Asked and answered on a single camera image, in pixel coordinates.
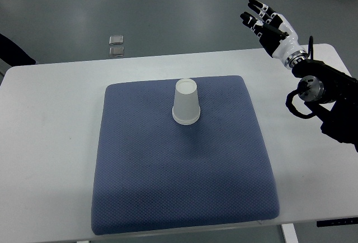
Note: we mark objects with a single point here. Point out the upper metal floor plate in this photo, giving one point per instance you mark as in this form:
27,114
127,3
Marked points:
116,40

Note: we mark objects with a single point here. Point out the white table leg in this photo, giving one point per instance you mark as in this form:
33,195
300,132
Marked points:
289,233

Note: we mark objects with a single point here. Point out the black table control panel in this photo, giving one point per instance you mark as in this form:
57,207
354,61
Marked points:
338,222

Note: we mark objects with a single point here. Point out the white paper cup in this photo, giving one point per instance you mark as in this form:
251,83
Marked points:
186,109

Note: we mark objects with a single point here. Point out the black white robotic hand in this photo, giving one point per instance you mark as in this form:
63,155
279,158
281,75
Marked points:
273,30

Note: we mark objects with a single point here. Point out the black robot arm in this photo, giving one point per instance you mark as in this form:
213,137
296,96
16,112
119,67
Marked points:
326,93

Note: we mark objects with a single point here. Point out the blue fabric cushion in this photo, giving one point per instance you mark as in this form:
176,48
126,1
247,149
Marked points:
153,173

